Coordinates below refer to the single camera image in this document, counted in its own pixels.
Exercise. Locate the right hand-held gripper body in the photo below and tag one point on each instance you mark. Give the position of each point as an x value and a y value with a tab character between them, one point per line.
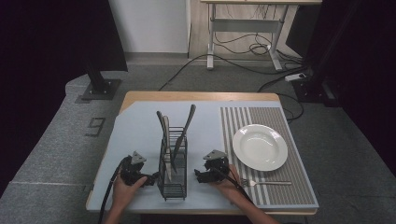
218	165

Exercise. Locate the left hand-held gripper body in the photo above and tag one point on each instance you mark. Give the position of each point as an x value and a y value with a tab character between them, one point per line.
132	169

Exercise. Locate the silver table knife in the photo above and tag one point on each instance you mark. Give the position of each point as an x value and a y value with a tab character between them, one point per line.
167	146

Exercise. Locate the person's right hand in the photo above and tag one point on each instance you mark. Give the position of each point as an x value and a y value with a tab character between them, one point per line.
229	186

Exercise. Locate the person's left hand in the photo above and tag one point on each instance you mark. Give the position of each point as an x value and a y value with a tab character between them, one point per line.
124	194

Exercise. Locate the light blue table mat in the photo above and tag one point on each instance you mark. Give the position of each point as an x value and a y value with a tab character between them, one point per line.
137	130

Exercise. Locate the white round plate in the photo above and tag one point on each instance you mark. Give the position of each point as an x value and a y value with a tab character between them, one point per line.
260	147

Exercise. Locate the silver fork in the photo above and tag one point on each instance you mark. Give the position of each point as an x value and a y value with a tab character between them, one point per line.
271	183

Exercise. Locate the wooden table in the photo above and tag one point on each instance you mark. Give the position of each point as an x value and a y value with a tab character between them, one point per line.
186	95

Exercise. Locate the grey striped placemat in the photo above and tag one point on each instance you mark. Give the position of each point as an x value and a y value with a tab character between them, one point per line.
299	186

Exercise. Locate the white power strip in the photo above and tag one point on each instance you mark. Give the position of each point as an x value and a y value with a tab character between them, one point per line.
295	76

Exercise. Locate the black stand with dark base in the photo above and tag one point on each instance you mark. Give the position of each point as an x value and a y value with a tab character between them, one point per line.
314	84

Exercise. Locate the white metal-framed desk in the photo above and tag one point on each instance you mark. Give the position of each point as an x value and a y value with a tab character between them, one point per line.
246	25

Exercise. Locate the white panel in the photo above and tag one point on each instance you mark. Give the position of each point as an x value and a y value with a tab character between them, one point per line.
149	25

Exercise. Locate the black curtain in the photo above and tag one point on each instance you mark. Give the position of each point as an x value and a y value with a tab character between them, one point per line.
46	40

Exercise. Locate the black stand with base plate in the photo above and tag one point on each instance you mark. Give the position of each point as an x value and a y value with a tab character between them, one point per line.
99	85

